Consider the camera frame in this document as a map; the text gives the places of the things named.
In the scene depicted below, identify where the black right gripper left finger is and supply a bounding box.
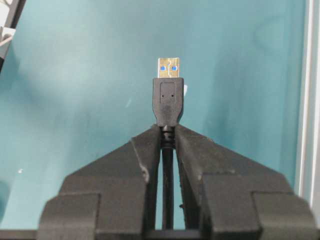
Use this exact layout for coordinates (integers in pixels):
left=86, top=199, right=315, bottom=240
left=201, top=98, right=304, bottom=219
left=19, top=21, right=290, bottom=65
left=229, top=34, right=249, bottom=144
left=37, top=125, right=160, bottom=240

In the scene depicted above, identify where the black USB cable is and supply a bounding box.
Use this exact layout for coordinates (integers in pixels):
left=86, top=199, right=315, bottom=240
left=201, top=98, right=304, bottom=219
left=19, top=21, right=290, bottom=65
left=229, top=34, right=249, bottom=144
left=151, top=57, right=185, bottom=231

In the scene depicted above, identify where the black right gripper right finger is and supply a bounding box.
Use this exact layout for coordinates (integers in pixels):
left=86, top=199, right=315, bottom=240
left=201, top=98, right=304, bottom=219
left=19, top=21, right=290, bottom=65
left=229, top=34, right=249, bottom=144
left=175, top=125, right=317, bottom=240

